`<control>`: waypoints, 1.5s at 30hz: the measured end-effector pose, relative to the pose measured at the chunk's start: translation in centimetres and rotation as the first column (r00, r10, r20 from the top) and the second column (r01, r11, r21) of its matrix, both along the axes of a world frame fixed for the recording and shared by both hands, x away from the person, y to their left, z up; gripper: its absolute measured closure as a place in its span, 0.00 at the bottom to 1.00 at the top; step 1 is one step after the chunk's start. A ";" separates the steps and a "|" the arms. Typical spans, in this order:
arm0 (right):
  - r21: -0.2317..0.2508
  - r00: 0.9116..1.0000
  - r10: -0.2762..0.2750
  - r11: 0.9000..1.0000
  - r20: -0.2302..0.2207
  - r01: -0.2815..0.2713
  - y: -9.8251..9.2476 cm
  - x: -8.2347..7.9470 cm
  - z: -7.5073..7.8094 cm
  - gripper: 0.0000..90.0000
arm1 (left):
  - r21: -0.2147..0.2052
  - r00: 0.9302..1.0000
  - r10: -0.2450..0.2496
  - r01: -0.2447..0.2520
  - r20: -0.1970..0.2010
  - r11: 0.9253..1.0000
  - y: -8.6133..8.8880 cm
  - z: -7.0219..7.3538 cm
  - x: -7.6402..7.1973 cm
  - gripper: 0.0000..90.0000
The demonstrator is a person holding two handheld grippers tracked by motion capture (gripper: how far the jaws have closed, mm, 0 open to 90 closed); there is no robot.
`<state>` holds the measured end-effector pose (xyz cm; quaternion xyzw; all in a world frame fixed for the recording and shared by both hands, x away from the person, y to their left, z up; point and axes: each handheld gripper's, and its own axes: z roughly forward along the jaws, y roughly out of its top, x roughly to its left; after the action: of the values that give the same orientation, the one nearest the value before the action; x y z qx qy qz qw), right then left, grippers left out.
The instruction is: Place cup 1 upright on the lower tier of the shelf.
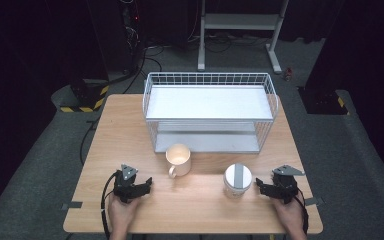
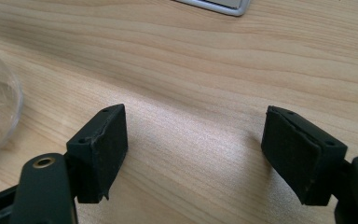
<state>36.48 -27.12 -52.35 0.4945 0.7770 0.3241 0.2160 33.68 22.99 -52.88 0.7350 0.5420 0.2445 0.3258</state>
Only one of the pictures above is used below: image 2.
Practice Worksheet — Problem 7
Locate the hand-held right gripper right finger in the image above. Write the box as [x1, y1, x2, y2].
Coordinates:
[260, 105, 349, 207]

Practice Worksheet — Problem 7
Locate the white wire rack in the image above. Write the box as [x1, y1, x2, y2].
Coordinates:
[172, 0, 252, 18]

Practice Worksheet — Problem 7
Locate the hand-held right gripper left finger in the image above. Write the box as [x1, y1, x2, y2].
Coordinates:
[65, 103, 129, 204]

